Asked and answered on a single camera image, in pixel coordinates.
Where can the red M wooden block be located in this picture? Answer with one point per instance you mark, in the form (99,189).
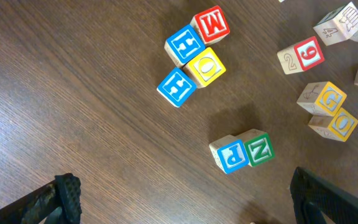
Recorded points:
(210,25)

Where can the yellow O wooden block left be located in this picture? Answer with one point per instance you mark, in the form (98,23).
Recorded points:
(205,68)

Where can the blue P wooden block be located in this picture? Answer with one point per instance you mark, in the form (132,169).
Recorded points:
(229,153)

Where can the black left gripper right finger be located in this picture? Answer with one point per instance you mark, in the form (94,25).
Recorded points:
(315,198)

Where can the plain picture wooden block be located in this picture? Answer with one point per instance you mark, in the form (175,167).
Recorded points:
(339,25)

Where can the yellow wooden block X side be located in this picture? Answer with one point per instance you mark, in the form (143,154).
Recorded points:
(321,98)

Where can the blue H wooden block back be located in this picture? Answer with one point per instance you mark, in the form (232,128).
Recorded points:
(183,46)

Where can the green N wooden block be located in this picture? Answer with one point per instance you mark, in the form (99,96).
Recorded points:
(258,146)

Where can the yellow O block 2 side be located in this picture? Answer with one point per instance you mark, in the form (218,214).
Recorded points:
(338,127)

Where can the blue h wooden block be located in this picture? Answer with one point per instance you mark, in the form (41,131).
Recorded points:
(177,87)
(183,46)

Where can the red 6 wooden block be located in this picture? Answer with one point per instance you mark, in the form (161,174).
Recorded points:
(301,56)

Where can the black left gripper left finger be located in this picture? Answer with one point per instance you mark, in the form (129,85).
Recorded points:
(56,202)

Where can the blue H wooden block front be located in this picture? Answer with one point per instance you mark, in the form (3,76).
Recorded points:
(177,87)

